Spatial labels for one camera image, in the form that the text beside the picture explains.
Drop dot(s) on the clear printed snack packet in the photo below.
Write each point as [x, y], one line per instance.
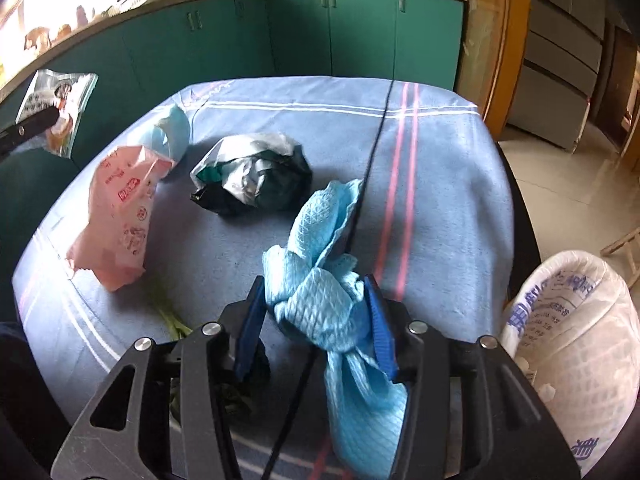
[65, 90]

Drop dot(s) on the large pink plastic bag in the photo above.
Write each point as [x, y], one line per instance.
[120, 220]

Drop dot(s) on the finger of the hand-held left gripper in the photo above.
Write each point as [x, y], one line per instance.
[30, 125]

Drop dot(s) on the wooden stool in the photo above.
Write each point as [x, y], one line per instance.
[625, 247]

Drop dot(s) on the grey refrigerator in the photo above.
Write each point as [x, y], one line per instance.
[555, 70]

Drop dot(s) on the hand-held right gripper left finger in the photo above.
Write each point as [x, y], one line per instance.
[250, 330]

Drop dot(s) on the teal kitchen base cabinets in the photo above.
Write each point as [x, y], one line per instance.
[360, 35]

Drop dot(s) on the green vegetable stalk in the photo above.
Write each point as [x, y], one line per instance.
[172, 317]

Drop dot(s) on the wood framed glass door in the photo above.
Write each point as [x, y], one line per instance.
[487, 45]

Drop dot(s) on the light blue cleaning cloth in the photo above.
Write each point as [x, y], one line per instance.
[320, 310]

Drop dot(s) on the white and blue wrapper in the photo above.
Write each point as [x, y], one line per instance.
[175, 135]

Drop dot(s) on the dark green plastic bag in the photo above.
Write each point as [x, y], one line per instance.
[260, 180]

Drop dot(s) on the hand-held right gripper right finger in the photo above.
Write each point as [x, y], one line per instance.
[380, 330]

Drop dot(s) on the blue striped tablecloth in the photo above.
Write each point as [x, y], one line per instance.
[440, 185]

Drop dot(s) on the white woven sack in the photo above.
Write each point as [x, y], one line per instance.
[575, 335]

